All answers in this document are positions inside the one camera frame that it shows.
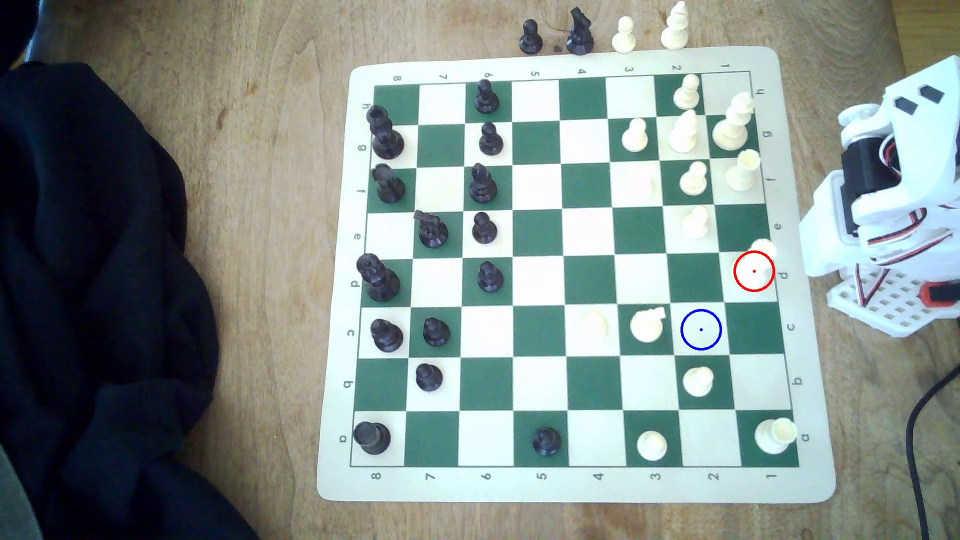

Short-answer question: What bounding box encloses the black chess knight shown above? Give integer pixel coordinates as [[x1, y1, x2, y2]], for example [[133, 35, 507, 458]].
[[565, 6, 595, 57], [414, 210, 450, 250]]

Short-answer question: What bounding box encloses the green white chess board mat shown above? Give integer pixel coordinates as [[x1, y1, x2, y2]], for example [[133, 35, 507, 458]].
[[315, 46, 837, 504]]

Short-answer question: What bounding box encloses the black chess bishop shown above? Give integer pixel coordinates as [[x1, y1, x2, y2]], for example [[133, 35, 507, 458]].
[[468, 162, 498, 205], [370, 318, 405, 354]]

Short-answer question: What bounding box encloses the black chess queen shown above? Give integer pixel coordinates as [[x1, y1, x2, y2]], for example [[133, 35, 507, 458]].
[[356, 252, 402, 303]]

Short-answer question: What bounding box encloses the black chess rook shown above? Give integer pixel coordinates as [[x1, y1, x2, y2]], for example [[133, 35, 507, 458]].
[[372, 163, 407, 205], [353, 421, 392, 456]]

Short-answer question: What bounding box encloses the black chess king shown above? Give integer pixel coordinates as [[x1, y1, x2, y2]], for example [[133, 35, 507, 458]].
[[366, 105, 406, 161]]

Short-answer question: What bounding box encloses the white chess bishop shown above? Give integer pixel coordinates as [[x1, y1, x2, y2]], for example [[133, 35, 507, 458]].
[[667, 108, 700, 154], [660, 1, 691, 51]]

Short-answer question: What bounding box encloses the white chess rook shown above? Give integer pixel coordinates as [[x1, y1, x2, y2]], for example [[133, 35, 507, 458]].
[[753, 417, 798, 456], [725, 149, 762, 192]]

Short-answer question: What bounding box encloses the white chess king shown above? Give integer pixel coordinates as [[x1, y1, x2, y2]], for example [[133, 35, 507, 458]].
[[711, 91, 756, 152]]

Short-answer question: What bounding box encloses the black cloth jacket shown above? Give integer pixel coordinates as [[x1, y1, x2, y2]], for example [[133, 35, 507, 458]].
[[0, 60, 261, 540]]

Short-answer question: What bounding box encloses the red black table clamp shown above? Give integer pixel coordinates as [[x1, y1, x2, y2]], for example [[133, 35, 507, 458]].
[[921, 279, 960, 309]]

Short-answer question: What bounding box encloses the white grid base plate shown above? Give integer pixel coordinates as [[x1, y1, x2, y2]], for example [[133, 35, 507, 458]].
[[826, 262, 960, 339]]

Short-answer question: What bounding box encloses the thin black cable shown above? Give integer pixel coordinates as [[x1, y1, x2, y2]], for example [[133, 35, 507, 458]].
[[904, 367, 960, 540]]

